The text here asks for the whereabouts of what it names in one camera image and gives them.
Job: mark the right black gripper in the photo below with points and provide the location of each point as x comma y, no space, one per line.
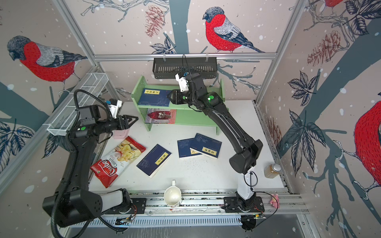
177,98

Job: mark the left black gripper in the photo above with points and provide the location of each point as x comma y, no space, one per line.
125,125

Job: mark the blue book yellow label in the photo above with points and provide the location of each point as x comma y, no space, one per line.
205,145
155,97

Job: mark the pink red illustrated book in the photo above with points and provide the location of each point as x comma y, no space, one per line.
160,116

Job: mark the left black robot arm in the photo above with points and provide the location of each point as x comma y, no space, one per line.
72,202

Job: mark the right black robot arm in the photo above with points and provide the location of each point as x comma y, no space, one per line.
211,104

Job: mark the pink rectangular case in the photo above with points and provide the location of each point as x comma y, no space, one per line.
120,134

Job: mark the black hanging slotted basket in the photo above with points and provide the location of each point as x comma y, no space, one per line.
169,68

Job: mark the red snack bag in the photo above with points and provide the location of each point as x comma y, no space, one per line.
110,166

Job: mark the leftmost blue book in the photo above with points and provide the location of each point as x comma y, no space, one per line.
154,160

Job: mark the white ceramic pitcher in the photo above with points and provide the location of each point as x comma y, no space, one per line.
173,195

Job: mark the small circuit board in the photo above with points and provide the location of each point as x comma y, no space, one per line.
123,221

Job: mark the amber bottle white cap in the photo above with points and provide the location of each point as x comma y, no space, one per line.
271,171

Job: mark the pink small toy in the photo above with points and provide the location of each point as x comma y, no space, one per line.
275,201

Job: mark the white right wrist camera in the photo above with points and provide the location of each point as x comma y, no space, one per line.
183,83

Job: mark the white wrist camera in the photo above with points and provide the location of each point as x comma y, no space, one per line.
183,83
114,105

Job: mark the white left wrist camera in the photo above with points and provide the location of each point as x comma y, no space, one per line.
114,105

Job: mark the white wire mesh tray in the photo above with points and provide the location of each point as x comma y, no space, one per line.
93,83

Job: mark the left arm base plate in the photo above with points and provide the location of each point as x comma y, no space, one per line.
134,206

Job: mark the aluminium mounting rail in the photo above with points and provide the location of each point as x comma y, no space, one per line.
210,203

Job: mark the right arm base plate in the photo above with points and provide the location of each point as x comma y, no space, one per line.
238,205

